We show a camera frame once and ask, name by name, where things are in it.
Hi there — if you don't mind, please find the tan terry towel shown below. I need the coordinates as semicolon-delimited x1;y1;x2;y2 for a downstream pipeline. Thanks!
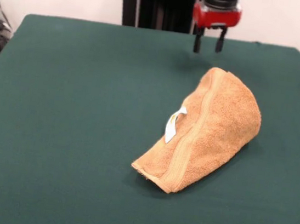
128;58;268;205

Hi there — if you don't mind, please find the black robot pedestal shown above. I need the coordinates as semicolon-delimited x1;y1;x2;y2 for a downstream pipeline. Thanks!
114;0;210;37

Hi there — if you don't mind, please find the dark green table cloth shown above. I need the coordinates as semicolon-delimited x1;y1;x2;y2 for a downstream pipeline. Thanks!
0;8;300;224

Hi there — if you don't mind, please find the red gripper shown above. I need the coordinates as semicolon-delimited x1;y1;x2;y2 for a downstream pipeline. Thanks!
187;0;244;59

